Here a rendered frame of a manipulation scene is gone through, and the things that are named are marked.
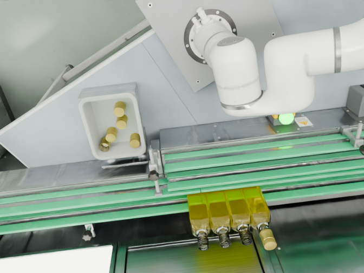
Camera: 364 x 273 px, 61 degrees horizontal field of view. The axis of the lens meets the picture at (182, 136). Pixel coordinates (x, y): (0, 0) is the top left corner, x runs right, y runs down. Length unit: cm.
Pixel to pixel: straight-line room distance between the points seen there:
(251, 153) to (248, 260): 32
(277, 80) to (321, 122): 48
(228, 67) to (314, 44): 16
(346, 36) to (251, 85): 19
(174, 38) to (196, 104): 24
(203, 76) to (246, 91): 32
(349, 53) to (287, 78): 11
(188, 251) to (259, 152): 38
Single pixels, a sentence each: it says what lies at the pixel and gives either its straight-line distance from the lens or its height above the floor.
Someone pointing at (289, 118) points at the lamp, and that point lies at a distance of 103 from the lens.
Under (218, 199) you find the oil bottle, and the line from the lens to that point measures 96.
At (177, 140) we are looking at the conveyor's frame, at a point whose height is 84.
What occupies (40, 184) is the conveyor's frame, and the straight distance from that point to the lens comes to 115.
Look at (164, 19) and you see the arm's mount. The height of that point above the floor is 78.
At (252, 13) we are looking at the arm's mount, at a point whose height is 77.
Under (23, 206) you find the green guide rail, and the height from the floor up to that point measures 94.
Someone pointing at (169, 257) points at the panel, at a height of 106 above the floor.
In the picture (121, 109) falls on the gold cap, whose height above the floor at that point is 81.
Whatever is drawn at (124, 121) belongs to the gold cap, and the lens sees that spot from 100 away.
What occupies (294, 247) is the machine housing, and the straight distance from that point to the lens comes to 111.
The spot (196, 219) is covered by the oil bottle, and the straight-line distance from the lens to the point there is 91.
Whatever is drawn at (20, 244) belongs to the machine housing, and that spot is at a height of 91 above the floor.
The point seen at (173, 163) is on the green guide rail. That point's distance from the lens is 94.
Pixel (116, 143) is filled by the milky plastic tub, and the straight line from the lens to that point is 110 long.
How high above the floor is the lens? 169
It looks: 58 degrees down
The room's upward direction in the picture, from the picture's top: 173 degrees clockwise
